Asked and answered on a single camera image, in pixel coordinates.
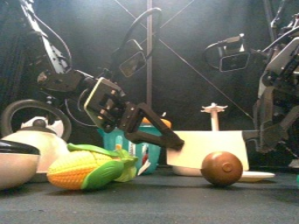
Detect toy frying pan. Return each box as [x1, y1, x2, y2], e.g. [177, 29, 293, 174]
[0, 138, 43, 192]

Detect teal basket orange rim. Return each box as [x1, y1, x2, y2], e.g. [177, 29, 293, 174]
[97, 123, 165, 176]

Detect orange toy fruit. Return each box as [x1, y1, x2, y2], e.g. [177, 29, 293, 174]
[141, 115, 174, 130]

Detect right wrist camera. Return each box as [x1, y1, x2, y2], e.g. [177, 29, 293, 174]
[218, 51, 251, 73]

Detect white toy kettle black handle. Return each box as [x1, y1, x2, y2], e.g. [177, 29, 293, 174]
[0, 98, 74, 184]

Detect white star-topped stand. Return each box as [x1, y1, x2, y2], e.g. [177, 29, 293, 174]
[201, 101, 230, 132]

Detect brown toy kiwi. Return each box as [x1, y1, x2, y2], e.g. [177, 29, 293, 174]
[201, 150, 246, 188]

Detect yellow toy corn cob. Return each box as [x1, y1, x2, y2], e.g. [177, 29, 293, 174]
[46, 142, 134, 192]

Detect black camera cable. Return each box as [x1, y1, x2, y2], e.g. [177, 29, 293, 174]
[123, 7, 165, 60]
[201, 32, 249, 70]

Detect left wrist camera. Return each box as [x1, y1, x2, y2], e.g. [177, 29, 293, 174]
[117, 38, 149, 79]

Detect small white plate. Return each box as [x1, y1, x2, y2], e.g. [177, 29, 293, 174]
[171, 164, 277, 184]

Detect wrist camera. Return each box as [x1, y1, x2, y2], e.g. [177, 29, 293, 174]
[117, 38, 149, 79]
[218, 51, 251, 73]

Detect thin diagonal cord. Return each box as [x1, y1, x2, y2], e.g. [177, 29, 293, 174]
[159, 0, 197, 29]
[113, 0, 255, 121]

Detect vertical metal frame pole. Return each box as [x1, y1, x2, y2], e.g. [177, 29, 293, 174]
[146, 0, 155, 109]

